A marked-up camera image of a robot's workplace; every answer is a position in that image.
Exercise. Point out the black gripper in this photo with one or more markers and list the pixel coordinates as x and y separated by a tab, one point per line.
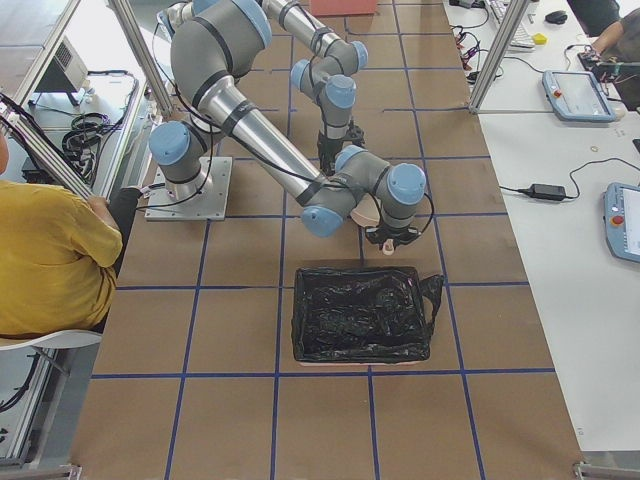
327	151
389	235

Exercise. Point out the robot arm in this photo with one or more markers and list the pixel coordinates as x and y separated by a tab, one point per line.
325	202
217	46

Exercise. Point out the pink bin with black bag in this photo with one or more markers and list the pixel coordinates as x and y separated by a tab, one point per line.
377	315

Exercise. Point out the pink plastic bin left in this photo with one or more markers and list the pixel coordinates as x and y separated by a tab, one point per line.
342	7

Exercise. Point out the black power brick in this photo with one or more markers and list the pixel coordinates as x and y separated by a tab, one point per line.
546	192

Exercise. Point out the blue teach pendant upper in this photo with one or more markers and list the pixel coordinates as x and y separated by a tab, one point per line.
577	96

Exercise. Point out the blue teach pendant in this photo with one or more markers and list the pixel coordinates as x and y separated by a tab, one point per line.
621	220
577	96

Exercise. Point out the blue teach pendant lower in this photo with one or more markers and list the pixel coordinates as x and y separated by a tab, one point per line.
621	220

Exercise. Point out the grey metal box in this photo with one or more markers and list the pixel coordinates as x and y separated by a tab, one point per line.
66	73

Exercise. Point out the person in yellow shirt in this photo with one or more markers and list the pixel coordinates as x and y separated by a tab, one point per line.
60	257

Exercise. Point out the white chair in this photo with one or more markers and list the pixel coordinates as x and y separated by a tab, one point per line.
60	340

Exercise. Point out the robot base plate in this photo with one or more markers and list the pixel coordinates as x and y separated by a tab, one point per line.
204	198

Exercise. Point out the aluminium frame post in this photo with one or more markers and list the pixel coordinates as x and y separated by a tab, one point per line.
506	31

